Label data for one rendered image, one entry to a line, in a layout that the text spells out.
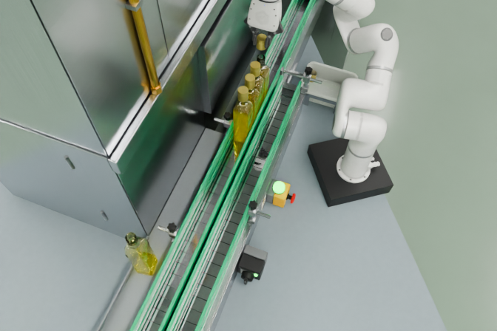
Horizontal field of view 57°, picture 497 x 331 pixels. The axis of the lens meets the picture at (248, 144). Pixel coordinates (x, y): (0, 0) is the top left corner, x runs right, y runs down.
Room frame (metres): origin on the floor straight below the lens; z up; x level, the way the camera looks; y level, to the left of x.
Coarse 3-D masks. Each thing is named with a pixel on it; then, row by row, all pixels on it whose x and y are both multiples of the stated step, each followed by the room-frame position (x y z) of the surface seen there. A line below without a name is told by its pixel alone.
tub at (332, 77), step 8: (312, 64) 1.34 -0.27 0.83; (320, 64) 1.34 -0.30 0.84; (304, 72) 1.29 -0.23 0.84; (320, 72) 1.33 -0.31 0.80; (328, 72) 1.32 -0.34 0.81; (336, 72) 1.31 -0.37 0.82; (344, 72) 1.30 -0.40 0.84; (352, 72) 1.30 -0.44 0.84; (320, 80) 1.31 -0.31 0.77; (328, 80) 1.31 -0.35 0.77; (336, 80) 1.30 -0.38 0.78; (312, 88) 1.27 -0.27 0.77; (320, 88) 1.27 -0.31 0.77; (328, 88) 1.27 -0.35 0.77; (336, 88) 1.27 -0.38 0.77; (320, 96) 1.17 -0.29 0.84; (328, 96) 1.17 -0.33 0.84; (336, 96) 1.22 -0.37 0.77
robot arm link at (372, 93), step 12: (372, 72) 0.99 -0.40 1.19; (384, 72) 0.98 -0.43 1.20; (348, 84) 0.95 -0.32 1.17; (360, 84) 0.95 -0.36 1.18; (372, 84) 0.95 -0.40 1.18; (384, 84) 0.95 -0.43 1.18; (348, 96) 0.92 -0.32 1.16; (360, 96) 0.92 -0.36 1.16; (372, 96) 0.91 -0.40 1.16; (384, 96) 0.92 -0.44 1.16; (336, 108) 0.90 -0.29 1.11; (348, 108) 0.90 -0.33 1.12; (360, 108) 0.91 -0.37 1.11; (372, 108) 0.90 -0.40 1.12; (336, 120) 0.86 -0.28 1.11; (336, 132) 0.83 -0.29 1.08
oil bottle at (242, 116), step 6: (234, 108) 0.92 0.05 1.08; (240, 108) 0.91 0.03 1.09; (246, 108) 0.91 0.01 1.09; (252, 108) 0.94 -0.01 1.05; (234, 114) 0.91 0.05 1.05; (240, 114) 0.91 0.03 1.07; (246, 114) 0.90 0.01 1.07; (252, 114) 0.94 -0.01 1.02; (234, 120) 0.91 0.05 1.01; (240, 120) 0.91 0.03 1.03; (246, 120) 0.90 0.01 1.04; (234, 126) 0.91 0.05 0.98; (240, 126) 0.91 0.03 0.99; (246, 126) 0.90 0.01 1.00; (234, 132) 0.91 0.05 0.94; (240, 132) 0.91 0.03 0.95; (246, 132) 0.90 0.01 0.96; (234, 138) 0.91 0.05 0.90; (240, 138) 0.91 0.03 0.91
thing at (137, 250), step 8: (128, 240) 0.43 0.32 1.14; (136, 240) 0.43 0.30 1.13; (144, 240) 0.45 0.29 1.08; (128, 248) 0.42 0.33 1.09; (136, 248) 0.42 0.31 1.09; (144, 248) 0.43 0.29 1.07; (128, 256) 0.41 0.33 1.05; (136, 256) 0.41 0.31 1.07; (144, 256) 0.41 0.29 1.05; (152, 256) 0.44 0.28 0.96; (136, 264) 0.41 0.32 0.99; (144, 264) 0.40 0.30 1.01; (152, 264) 0.43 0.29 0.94; (144, 272) 0.41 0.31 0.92; (152, 272) 0.41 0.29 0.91
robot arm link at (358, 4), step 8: (344, 0) 1.12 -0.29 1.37; (352, 0) 1.13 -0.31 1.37; (360, 0) 1.14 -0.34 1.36; (368, 0) 1.15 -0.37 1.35; (336, 8) 1.19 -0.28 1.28; (344, 8) 1.13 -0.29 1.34; (352, 8) 1.12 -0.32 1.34; (360, 8) 1.12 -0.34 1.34; (368, 8) 1.13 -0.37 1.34; (336, 16) 1.18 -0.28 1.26; (344, 16) 1.16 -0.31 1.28; (352, 16) 1.14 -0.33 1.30; (360, 16) 1.13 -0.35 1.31; (344, 24) 1.16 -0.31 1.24; (352, 24) 1.17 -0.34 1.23; (344, 32) 1.14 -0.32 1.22; (344, 40) 1.13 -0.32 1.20
